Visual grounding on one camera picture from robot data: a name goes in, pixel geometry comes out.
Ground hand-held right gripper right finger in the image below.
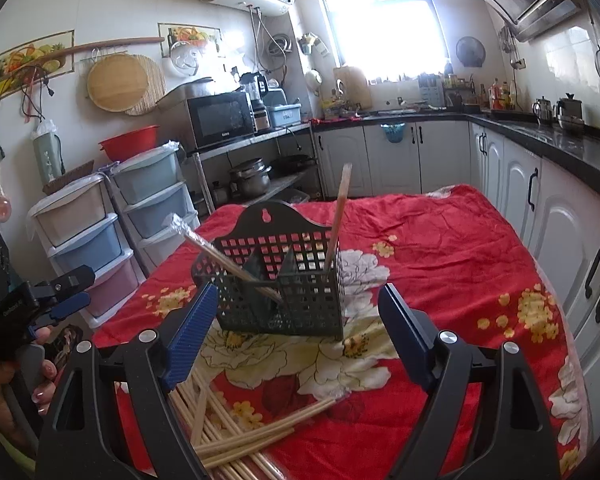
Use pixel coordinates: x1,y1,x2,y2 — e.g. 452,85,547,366
378,282,561,480

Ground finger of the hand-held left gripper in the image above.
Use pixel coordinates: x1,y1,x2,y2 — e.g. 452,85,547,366
32,265,97,306
27,290,92,341

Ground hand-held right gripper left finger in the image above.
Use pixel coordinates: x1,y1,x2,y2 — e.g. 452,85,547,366
34,281,220,480

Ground wooden chopstick pair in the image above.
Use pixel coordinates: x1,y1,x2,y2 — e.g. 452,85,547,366
321,162,353,273
164,212,286,306

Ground black plastic utensil basket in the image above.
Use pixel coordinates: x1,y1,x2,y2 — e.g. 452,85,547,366
191,199,347,342

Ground pile of chopsticks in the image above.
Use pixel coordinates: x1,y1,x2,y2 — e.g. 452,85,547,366
167,367,351,480

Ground person's left hand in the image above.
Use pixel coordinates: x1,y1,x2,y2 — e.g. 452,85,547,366
0,327,58,431

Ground white pastel plastic drawer tower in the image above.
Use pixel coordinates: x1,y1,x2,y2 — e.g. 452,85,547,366
27,172,148,331

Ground red floral blanket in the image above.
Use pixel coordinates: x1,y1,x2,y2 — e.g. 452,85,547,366
91,183,593,480

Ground woven basket tray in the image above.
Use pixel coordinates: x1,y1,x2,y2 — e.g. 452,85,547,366
42,160,96,196

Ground blue plastic drawer tower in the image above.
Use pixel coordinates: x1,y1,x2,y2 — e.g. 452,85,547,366
107,142,201,281

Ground red plastic basin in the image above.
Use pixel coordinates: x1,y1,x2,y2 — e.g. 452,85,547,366
98,125,160,161

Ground steel cooking pot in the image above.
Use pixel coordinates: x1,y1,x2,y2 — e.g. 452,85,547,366
228,158,273,198

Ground white kitchen cabinets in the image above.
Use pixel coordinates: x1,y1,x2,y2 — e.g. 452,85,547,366
312,119,600,461

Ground metal shelf rack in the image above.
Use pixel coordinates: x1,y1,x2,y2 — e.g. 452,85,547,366
182,122,328,216

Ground black wok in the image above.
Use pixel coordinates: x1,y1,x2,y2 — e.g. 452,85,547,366
269,154,318,176

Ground round wooden board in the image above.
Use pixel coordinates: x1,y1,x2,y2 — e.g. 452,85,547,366
86,54,149,111

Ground round woven mat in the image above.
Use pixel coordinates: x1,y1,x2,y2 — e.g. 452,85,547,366
125,54,167,117

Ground black microwave oven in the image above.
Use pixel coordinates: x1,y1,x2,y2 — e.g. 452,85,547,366
186,91,257,151

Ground blue-grey plastic box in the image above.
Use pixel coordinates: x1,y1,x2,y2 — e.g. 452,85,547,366
266,102,302,128

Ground long wooden pole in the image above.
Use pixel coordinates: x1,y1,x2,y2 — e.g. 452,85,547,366
0,36,166,93

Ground black blender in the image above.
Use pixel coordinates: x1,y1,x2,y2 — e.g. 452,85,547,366
239,72,271,133

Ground wooden cutting board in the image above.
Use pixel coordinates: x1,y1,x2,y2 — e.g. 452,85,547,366
333,66,373,111

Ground row of condiment bottles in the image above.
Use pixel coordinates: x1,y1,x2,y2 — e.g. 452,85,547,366
472,77,513,111

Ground small steel kettle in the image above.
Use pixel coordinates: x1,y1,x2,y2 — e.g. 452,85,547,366
531,96,555,125

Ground steel teapot with black lid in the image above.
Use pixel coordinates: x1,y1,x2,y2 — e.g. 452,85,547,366
555,92,586,131

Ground kitchen window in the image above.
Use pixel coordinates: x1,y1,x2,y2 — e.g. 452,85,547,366
311,0,451,83

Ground large fruit wall poster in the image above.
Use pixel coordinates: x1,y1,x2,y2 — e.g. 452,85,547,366
0,29,76,98

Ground small fruit wall poster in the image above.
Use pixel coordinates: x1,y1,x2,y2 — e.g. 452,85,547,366
157,22,222,58

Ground round wall fan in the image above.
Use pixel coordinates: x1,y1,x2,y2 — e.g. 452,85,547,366
455,36,486,68

